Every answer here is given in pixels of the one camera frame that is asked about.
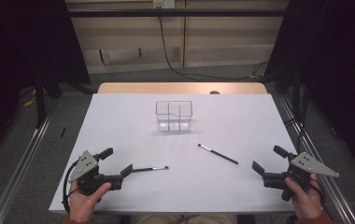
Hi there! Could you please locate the white wall socket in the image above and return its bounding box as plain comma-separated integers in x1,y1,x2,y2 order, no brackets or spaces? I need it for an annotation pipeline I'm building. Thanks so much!
152,0,177,9

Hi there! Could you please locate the black metal stand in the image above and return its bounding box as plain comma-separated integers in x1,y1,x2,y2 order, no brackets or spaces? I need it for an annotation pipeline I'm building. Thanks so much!
35,74,47,129

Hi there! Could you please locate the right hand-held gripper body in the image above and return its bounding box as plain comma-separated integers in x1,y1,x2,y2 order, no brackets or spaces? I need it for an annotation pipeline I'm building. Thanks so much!
262,151,340,202

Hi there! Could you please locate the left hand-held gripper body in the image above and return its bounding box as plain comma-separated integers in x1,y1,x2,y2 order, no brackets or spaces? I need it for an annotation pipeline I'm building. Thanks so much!
67,150,123,195

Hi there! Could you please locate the person's left hand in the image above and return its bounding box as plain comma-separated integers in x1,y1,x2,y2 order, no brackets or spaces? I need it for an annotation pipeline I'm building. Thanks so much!
68,180,113,223

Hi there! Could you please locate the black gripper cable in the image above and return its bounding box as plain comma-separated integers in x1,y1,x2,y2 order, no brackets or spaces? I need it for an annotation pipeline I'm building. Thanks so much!
61,160,80,215
308,177,326,203

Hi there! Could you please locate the metal floor rail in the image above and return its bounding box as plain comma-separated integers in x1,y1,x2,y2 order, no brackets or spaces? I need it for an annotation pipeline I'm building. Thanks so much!
277,96,355,224
0,105,60,224

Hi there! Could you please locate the black horizontal metal bar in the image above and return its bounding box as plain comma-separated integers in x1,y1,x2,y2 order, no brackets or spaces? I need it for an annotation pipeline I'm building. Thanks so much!
67,8,290,19

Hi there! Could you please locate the person's right hand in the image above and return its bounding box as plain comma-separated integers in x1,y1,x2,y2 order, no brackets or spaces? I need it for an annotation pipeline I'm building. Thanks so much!
284,174,323,220

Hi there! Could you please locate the clear plastic organiser box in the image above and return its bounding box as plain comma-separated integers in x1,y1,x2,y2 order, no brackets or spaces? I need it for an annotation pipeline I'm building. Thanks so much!
155,100,193,133

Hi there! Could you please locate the white table mat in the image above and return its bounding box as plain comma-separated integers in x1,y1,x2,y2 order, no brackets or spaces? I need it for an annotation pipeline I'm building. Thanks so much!
48,92,298,216

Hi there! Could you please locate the black pen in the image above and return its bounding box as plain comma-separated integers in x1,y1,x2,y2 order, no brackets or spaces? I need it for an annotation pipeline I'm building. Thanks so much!
132,165,170,174
197,143,239,165

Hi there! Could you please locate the black curtain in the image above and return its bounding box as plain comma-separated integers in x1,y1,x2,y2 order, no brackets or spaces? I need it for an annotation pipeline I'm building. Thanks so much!
263,0,355,171
0,0,92,157

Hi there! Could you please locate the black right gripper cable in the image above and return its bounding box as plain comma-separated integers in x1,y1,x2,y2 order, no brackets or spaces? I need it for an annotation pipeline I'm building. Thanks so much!
308,177,326,203

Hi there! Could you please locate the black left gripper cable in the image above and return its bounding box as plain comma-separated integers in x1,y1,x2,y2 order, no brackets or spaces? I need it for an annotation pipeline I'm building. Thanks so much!
61,160,80,215

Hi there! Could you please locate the yellow floor cable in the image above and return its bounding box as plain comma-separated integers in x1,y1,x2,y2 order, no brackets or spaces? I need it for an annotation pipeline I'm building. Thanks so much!
22,89,37,108

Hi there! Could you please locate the black wall cable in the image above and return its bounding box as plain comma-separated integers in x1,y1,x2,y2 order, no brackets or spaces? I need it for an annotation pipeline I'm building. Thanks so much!
157,8,268,82

